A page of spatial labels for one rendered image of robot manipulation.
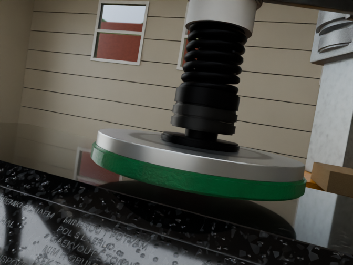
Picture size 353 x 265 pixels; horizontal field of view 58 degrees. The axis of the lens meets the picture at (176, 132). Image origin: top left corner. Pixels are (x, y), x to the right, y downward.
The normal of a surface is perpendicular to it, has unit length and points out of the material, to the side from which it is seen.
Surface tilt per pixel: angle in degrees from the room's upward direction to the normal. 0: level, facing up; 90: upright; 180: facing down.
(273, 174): 90
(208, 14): 90
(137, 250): 45
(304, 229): 0
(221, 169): 90
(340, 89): 90
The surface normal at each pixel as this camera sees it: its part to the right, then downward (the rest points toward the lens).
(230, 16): 0.15, 0.07
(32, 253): -0.13, -0.70
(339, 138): -0.98, -0.15
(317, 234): 0.16, -0.99
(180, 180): -0.20, 0.02
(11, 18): 0.92, 0.17
